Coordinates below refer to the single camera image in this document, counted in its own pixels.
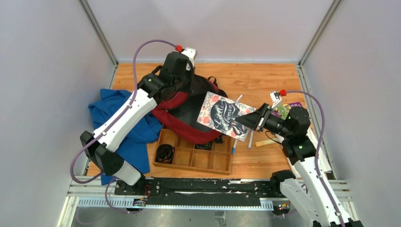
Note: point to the blue capped marker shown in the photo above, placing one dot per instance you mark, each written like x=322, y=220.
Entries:
x=234, y=146
x=250, y=142

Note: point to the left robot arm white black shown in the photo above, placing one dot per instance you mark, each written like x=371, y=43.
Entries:
x=100, y=146

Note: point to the red backpack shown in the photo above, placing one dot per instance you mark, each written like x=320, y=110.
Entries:
x=180, y=112

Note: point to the blue capped marker right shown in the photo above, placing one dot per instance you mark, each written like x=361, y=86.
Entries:
x=250, y=142

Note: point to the coiled cable tray middle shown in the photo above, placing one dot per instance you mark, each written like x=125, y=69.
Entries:
x=205, y=146

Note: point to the blue cloth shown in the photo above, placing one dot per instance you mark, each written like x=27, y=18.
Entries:
x=133, y=147

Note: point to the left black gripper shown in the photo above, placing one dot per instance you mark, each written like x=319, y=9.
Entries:
x=180, y=79

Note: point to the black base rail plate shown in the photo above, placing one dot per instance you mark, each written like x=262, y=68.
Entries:
x=201, y=191

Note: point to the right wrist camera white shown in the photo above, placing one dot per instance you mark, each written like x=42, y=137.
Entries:
x=276, y=99

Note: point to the blue capped marker left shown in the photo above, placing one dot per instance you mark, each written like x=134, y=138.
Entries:
x=234, y=146

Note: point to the white paper towel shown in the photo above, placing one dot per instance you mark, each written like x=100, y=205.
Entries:
x=324, y=161

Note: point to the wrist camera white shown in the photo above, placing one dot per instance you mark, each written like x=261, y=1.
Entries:
x=191, y=54
x=276, y=99

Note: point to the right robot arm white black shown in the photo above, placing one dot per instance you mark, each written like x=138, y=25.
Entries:
x=318, y=206

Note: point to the Little Women book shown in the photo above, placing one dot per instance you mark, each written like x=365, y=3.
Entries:
x=219, y=113

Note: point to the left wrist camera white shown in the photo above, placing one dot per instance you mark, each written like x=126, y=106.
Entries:
x=191, y=54

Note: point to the purple Treehouse book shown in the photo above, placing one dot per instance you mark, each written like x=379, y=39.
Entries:
x=281, y=110

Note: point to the wooden compartment tray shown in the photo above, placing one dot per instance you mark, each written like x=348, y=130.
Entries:
x=184, y=156

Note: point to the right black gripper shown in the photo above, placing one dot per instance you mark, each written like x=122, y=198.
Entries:
x=257, y=119

